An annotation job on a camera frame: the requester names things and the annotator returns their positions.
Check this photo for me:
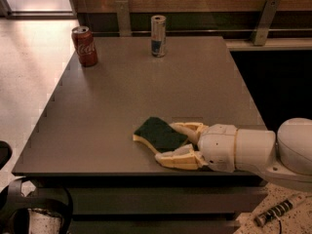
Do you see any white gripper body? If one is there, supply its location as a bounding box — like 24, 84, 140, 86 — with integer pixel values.
198, 124, 238, 173

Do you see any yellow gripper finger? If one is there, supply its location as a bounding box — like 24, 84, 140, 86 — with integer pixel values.
170, 122, 208, 144
155, 144, 208, 171

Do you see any green and yellow sponge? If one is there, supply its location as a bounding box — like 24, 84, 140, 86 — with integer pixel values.
133, 117, 187, 154

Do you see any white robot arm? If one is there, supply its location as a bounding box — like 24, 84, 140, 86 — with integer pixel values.
155, 118, 312, 192

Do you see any silver blue energy drink can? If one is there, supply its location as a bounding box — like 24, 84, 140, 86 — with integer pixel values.
151, 15, 166, 58

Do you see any red coke can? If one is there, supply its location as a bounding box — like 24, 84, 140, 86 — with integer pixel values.
71, 26, 98, 67

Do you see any black white striped tool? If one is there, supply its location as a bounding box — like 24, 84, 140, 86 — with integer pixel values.
254, 194, 306, 227

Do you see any grey drawer cabinet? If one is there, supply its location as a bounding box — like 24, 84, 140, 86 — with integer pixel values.
13, 37, 265, 234

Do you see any black chair edge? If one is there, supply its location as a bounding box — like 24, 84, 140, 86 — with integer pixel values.
0, 140, 12, 170

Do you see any left metal wall bracket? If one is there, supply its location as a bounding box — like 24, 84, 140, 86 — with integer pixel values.
115, 0, 132, 37

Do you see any metal wall bracket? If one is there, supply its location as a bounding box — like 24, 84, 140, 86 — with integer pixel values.
252, 0, 281, 46
115, 0, 132, 37

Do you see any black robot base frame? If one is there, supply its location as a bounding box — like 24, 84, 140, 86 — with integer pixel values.
0, 177, 73, 234

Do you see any right metal wall bracket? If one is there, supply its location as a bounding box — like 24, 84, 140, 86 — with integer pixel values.
252, 0, 281, 46

